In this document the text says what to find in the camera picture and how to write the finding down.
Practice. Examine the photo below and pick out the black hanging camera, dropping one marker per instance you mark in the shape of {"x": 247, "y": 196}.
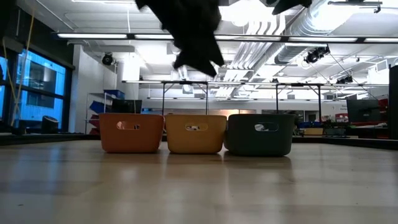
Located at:
{"x": 107, "y": 59}
{"x": 311, "y": 57}
{"x": 345, "y": 79}

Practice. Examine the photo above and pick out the dark teal plastic bin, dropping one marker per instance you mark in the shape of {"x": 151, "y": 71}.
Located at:
{"x": 258, "y": 143}

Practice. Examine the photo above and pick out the yellow plastic bin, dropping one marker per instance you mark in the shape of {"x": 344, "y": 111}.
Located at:
{"x": 186, "y": 143}

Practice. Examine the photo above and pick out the silver ventilation duct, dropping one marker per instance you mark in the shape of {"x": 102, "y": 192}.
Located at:
{"x": 311, "y": 21}

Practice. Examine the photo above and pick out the black screen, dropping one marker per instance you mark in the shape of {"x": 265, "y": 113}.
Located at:
{"x": 126, "y": 106}

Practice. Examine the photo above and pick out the black cylindrical object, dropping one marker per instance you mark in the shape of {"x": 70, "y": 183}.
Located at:
{"x": 49, "y": 124}

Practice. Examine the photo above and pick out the black aluminium rig frame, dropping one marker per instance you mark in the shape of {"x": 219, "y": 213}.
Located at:
{"x": 264, "y": 38}

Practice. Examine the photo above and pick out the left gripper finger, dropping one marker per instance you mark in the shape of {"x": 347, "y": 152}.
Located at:
{"x": 210, "y": 59}
{"x": 188, "y": 59}

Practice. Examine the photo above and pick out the red storage bin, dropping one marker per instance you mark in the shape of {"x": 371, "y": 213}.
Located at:
{"x": 94, "y": 121}

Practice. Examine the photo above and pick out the white light strip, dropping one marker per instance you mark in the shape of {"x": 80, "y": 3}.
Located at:
{"x": 323, "y": 39}
{"x": 248, "y": 38}
{"x": 93, "y": 36}
{"x": 152, "y": 36}
{"x": 381, "y": 40}

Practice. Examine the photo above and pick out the black background table frame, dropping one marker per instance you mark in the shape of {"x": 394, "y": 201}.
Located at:
{"x": 186, "y": 82}
{"x": 298, "y": 84}

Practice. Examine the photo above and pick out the red box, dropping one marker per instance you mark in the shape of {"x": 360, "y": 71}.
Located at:
{"x": 341, "y": 117}

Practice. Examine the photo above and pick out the black monitor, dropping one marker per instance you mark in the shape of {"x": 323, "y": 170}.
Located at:
{"x": 363, "y": 110}

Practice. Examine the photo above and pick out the orange plastic bin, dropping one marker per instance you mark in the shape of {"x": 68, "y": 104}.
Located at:
{"x": 130, "y": 140}

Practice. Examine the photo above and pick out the blue storage bin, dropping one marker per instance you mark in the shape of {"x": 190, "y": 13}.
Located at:
{"x": 98, "y": 107}
{"x": 114, "y": 94}

